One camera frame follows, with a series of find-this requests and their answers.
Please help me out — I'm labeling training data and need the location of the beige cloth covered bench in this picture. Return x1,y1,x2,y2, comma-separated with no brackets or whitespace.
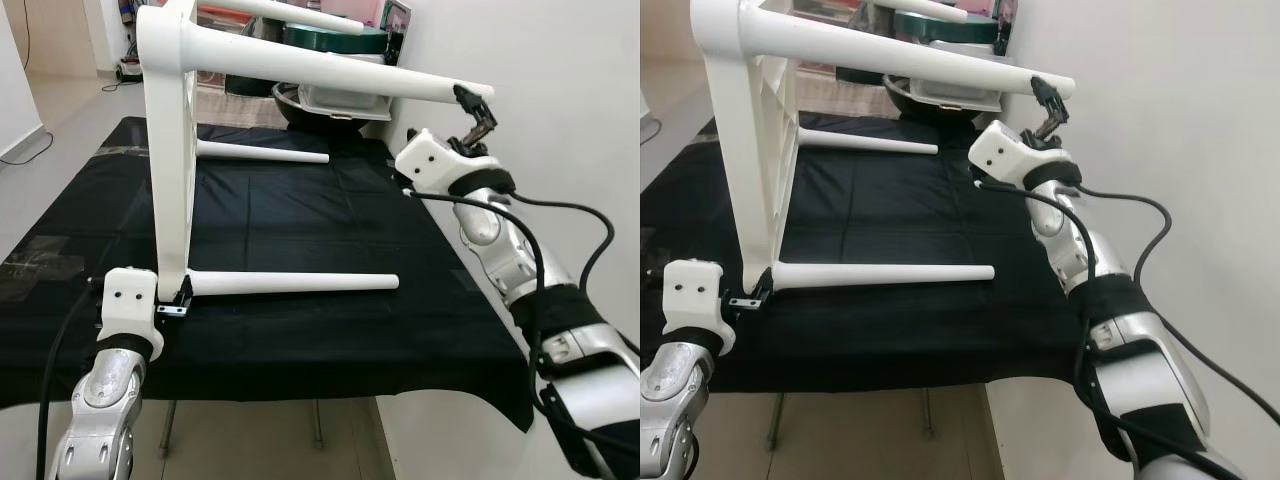
195,85,286,126
800,75,891,119

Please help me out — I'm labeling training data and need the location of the black shiny bag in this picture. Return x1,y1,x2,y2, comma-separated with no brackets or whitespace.
225,72,276,98

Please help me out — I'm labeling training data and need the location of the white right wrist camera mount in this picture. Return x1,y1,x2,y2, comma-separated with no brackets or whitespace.
395,128,479,196
968,120,1053,189

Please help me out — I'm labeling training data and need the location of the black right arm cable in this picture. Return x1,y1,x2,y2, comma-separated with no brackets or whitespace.
975,180,1280,471
405,188,641,471

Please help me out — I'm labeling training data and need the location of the dark picture frame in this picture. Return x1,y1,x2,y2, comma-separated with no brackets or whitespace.
990,0,1019,56
380,0,413,66

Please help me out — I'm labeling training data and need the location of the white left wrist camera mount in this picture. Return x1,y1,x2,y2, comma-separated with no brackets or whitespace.
662,260,736,356
97,268,166,361

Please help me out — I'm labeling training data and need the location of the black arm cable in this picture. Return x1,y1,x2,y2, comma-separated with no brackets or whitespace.
405,188,641,471
975,180,1280,471
35,290,106,480

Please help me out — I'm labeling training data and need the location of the black tablecloth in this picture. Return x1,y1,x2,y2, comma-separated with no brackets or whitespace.
0,115,536,431
640,110,1101,396

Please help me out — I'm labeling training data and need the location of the white plastic table leg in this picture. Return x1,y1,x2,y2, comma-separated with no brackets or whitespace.
188,272,401,298
870,0,969,23
797,128,939,156
740,0,1077,99
197,0,366,36
770,262,997,291
197,140,331,164
180,25,495,106

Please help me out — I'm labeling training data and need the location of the black wok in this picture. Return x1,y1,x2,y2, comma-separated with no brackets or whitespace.
272,82,388,131
885,75,993,127

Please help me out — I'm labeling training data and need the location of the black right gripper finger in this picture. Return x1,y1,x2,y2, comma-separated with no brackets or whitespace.
470,98,499,149
1028,74,1063,141
1046,90,1073,143
452,84,489,146

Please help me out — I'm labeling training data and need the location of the green pot lid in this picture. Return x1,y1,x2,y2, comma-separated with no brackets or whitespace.
895,10,1001,43
285,22,391,53

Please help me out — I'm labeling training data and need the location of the clear tape patch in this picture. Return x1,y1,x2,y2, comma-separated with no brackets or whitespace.
0,235,86,291

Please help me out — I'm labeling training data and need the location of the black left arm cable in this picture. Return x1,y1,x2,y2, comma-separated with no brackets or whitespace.
35,290,106,480

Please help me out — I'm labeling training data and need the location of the clear plastic lidded container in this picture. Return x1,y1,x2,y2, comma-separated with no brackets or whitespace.
300,85,388,117
910,80,1003,111

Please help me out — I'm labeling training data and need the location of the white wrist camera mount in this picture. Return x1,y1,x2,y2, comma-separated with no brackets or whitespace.
968,120,1053,189
395,128,479,196
97,268,166,361
662,260,736,356

